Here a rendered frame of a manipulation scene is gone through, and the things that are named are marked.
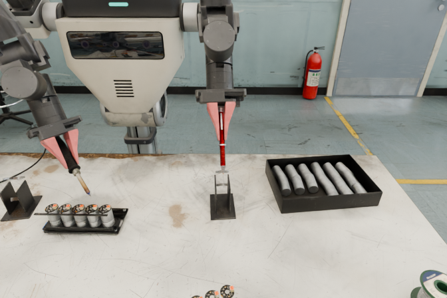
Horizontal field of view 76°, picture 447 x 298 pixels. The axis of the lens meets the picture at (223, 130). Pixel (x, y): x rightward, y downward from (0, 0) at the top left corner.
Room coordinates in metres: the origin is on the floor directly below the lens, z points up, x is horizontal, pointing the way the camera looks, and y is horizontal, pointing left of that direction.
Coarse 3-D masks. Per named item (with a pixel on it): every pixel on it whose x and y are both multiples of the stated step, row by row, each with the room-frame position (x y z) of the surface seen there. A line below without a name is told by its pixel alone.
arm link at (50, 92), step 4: (36, 72) 0.55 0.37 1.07; (44, 76) 0.57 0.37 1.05; (48, 76) 0.58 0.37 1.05; (48, 80) 0.57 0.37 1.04; (48, 84) 0.57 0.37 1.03; (52, 84) 0.58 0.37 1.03; (48, 88) 0.56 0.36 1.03; (52, 88) 0.57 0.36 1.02; (48, 92) 0.55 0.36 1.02; (52, 92) 0.56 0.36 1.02; (44, 96) 0.54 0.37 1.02; (48, 96) 0.56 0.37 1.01; (28, 100) 0.54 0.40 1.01; (32, 100) 0.54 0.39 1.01; (44, 100) 0.55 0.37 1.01
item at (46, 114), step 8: (56, 96) 0.56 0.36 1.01; (32, 104) 0.53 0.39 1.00; (40, 104) 0.53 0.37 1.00; (48, 104) 0.54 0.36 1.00; (56, 104) 0.55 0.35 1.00; (32, 112) 0.53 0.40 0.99; (40, 112) 0.53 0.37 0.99; (48, 112) 0.53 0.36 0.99; (56, 112) 0.54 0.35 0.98; (64, 112) 0.56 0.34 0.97; (40, 120) 0.52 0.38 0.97; (48, 120) 0.52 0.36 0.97; (56, 120) 0.53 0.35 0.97; (64, 120) 0.53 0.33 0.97; (72, 120) 0.54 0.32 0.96; (80, 120) 0.55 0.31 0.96; (40, 128) 0.50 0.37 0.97; (32, 136) 0.49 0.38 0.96
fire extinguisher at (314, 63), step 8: (312, 56) 2.92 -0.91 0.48; (320, 56) 2.92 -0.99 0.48; (312, 64) 2.88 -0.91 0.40; (320, 64) 2.88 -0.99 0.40; (312, 72) 2.88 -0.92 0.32; (320, 72) 2.91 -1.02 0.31; (312, 80) 2.87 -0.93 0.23; (304, 88) 2.93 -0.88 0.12; (312, 88) 2.87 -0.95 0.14; (304, 96) 2.91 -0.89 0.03; (312, 96) 2.87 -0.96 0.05
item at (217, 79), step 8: (216, 64) 0.57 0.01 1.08; (224, 64) 0.57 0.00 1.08; (208, 72) 0.56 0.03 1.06; (216, 72) 0.55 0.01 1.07; (224, 72) 0.56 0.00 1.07; (232, 72) 0.57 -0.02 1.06; (208, 80) 0.56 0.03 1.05; (216, 80) 0.54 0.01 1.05; (224, 80) 0.55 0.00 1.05; (232, 80) 0.56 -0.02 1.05; (208, 88) 0.55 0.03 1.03; (216, 88) 0.54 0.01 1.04; (224, 88) 0.54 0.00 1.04; (232, 88) 0.55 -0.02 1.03; (240, 88) 0.53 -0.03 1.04; (240, 96) 0.57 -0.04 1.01
